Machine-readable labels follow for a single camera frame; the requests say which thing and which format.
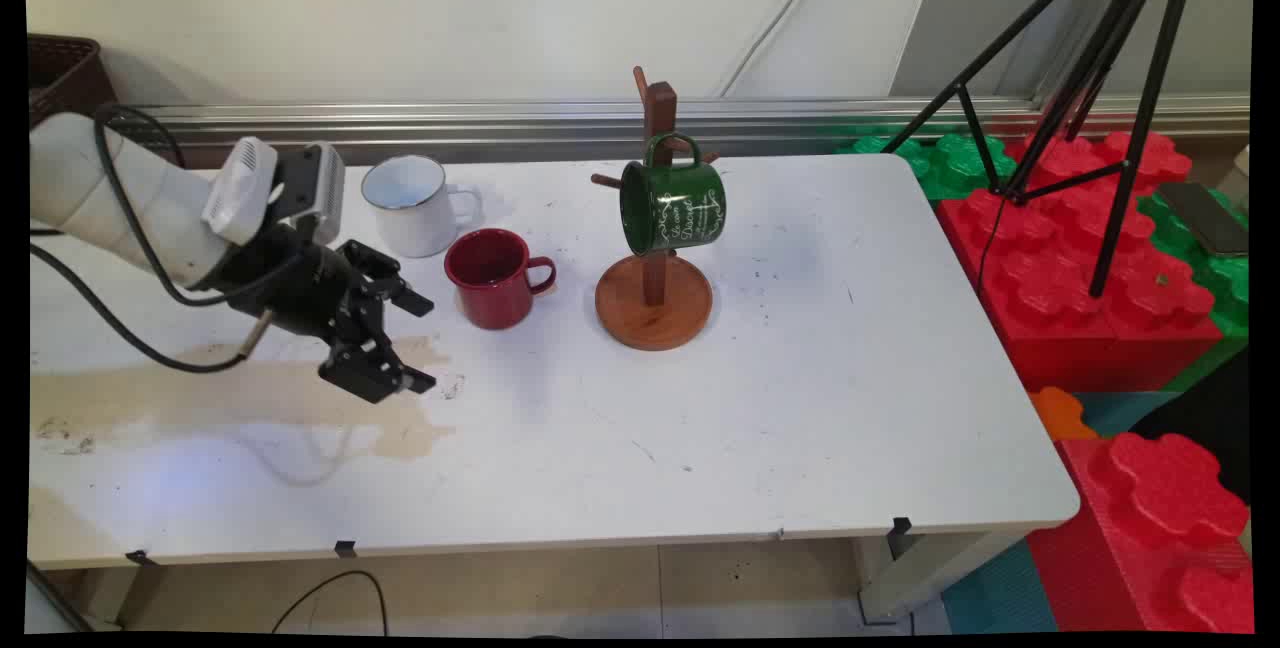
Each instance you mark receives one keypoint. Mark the white vented camera mount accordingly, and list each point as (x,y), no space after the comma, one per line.
(242,190)

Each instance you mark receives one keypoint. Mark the brown wicker basket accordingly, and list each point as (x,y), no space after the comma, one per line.
(62,73)

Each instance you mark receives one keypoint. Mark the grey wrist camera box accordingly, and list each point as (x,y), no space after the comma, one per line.
(318,190)

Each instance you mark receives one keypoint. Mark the green foam block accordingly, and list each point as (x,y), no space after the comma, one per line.
(945,163)
(1225,278)

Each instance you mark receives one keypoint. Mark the orange foam piece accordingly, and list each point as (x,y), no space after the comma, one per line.
(1058,413)

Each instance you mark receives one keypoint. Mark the black smartphone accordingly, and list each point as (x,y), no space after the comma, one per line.
(1203,218)

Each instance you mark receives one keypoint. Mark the black camera tripod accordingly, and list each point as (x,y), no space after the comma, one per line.
(1120,128)

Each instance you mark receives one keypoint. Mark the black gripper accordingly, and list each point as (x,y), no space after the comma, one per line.
(300,283)

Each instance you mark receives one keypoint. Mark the teal foam mat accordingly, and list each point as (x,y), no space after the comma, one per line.
(1000,593)

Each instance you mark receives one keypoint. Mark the green enamel mug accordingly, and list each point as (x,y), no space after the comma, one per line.
(675,208)

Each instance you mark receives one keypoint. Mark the wooden mug tree stand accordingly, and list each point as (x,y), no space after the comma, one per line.
(655,313)

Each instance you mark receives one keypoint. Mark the red enamel mug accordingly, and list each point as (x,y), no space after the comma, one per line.
(492,283)

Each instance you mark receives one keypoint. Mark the large red foam block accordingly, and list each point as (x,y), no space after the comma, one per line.
(1070,268)

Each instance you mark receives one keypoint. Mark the aluminium wall rail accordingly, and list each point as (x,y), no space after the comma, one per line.
(560,123)

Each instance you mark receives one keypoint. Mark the white table leg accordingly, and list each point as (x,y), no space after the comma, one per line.
(930,568)

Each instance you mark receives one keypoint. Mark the teal foam panel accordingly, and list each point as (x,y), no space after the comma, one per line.
(1125,413)

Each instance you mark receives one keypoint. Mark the white enamel mug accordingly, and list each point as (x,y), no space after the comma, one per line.
(408,213)

